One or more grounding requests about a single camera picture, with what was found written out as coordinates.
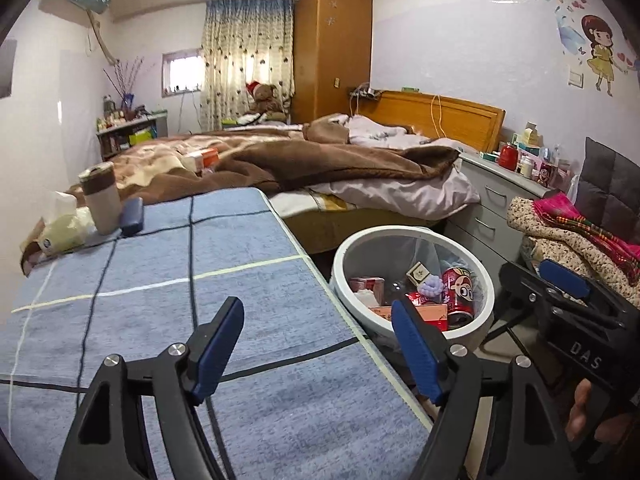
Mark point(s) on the beige brown tumbler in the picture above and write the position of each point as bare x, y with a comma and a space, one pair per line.
102, 200

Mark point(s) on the red cartoon mug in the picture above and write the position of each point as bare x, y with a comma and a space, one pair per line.
546, 172

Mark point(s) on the person's right hand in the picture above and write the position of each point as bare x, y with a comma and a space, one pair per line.
582, 415

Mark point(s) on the white pill bottle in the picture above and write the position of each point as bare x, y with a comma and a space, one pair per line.
527, 167

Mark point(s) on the grey drawer dresser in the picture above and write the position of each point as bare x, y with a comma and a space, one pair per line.
480, 210

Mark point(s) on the vase of purple branches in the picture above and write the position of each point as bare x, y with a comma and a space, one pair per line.
125, 82

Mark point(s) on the stacked medicine boxes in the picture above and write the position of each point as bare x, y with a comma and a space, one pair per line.
529, 136

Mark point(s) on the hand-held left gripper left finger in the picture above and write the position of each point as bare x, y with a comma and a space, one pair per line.
217, 350

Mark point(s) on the lilac quilt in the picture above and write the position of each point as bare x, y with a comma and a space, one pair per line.
400, 192

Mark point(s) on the dark folding chair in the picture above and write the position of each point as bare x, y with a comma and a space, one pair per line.
612, 170

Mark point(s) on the brown fleece blanket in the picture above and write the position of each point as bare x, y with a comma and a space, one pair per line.
325, 160

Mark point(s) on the pale yellow tissue pack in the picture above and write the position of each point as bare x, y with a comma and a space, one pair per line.
60, 230

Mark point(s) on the red jar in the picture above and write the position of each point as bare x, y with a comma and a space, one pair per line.
509, 156

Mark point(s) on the red orange packet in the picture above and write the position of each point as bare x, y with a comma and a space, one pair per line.
425, 315

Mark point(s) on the green patterned small box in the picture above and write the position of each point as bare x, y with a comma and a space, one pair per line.
417, 274

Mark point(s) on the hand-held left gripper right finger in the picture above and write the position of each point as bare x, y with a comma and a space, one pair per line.
417, 350

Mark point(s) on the floral quilted jacket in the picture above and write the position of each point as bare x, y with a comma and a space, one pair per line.
550, 245

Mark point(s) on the white round trash bin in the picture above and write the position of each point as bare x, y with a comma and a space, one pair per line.
350, 255

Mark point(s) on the white wall switch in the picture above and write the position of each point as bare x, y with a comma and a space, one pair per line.
575, 79

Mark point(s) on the wooden bed headboard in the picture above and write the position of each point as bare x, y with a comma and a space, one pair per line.
465, 120

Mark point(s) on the pink plaid cloth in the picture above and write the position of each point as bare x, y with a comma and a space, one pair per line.
575, 220

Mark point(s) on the brown teddy bear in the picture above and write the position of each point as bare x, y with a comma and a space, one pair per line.
265, 102

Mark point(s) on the orange box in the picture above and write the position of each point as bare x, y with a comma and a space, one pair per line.
202, 159

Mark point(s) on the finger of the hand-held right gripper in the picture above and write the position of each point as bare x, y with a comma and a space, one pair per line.
565, 279
525, 285

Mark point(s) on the wooden wardrobe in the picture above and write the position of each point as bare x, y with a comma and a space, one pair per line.
332, 55

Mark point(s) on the blue checked tablecloth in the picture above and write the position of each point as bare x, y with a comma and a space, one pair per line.
150, 310

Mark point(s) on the red drink can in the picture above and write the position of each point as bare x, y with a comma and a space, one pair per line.
457, 295

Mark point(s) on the white red packet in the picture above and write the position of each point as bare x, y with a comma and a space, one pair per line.
367, 290

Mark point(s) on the cartoon girl wall sticker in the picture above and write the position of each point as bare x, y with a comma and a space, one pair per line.
597, 50

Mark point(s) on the cluttered side shelf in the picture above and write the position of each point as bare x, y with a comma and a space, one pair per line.
130, 132

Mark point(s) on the heart patterned curtain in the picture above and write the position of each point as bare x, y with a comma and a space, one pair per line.
247, 60

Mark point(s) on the dark blue glasses case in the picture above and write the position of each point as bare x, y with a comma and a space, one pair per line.
132, 217

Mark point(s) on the power strip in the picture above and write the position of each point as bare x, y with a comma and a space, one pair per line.
367, 92

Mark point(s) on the wrapped air conditioner pipe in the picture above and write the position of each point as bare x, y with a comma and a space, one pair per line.
102, 37

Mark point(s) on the small window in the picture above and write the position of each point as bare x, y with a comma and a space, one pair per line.
182, 74

